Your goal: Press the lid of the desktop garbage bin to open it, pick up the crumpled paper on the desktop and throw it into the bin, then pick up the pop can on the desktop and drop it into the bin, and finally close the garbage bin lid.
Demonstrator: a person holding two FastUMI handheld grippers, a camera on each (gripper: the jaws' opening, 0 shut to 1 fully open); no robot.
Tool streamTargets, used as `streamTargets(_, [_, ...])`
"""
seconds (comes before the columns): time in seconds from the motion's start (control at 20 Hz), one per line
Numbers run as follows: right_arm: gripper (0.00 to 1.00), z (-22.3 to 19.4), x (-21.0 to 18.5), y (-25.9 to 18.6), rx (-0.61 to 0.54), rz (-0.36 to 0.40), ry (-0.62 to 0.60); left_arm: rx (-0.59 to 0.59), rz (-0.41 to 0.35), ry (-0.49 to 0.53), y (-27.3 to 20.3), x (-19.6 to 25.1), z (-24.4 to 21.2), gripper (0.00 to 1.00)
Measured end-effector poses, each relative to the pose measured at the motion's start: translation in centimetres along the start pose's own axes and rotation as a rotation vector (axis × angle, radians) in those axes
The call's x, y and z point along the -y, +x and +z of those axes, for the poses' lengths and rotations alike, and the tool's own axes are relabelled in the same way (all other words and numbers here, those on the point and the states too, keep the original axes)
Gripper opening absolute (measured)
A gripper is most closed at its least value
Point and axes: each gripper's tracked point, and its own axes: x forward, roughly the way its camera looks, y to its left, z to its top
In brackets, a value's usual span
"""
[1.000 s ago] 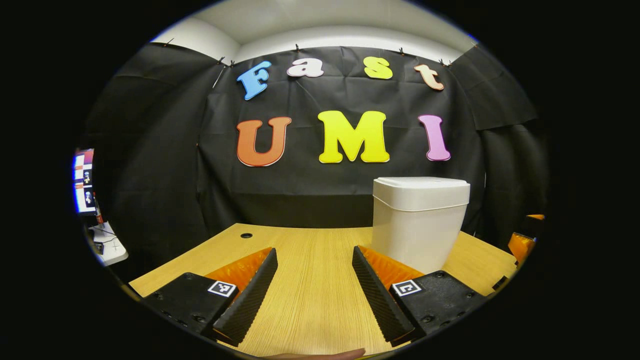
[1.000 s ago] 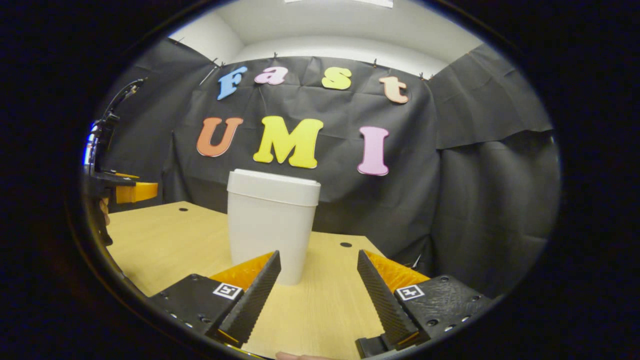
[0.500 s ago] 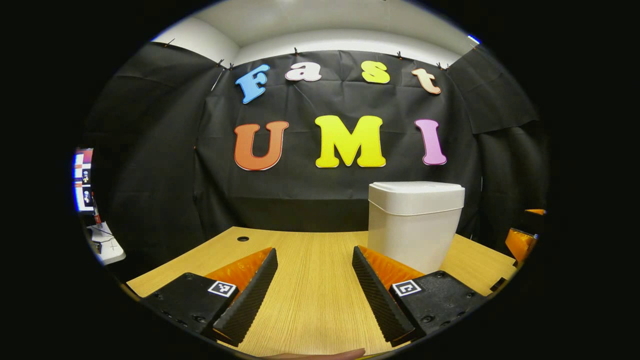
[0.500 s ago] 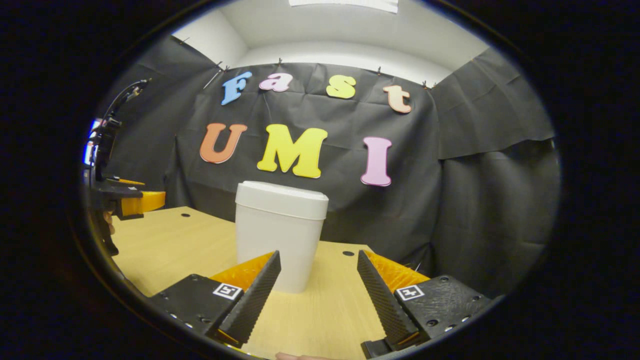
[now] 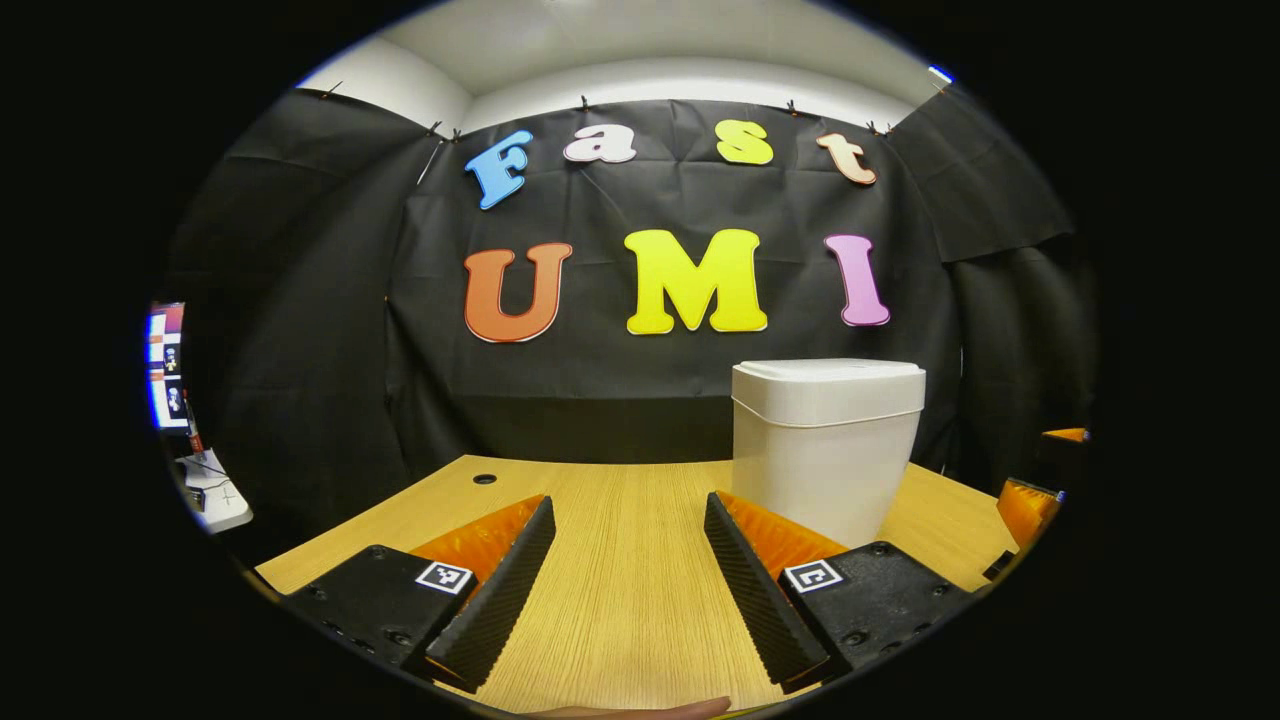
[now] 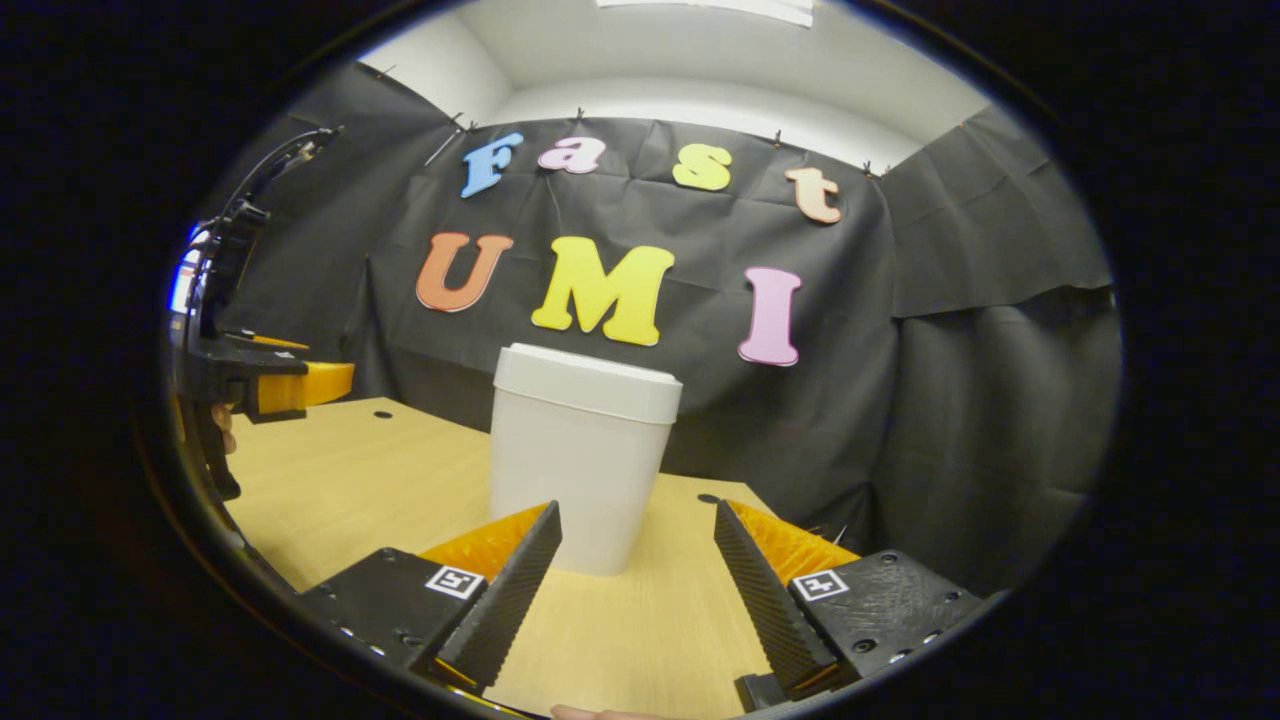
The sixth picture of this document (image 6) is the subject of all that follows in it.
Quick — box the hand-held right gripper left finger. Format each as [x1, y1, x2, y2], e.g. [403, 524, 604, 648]
[297, 501, 563, 698]

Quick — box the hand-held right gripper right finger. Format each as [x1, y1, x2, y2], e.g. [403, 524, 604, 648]
[713, 498, 991, 701]

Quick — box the white desktop garbage bin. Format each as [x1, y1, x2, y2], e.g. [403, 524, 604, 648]
[488, 343, 685, 578]

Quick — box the wooden desktop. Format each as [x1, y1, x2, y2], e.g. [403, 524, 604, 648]
[222, 397, 801, 719]

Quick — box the computer monitor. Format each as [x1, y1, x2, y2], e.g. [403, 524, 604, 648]
[168, 225, 211, 316]

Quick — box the black backdrop cloth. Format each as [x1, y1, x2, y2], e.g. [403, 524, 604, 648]
[190, 60, 1121, 596]

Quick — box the long ceiling light panel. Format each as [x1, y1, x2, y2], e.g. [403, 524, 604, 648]
[597, 0, 817, 30]

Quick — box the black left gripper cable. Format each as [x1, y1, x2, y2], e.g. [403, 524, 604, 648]
[205, 125, 346, 241]

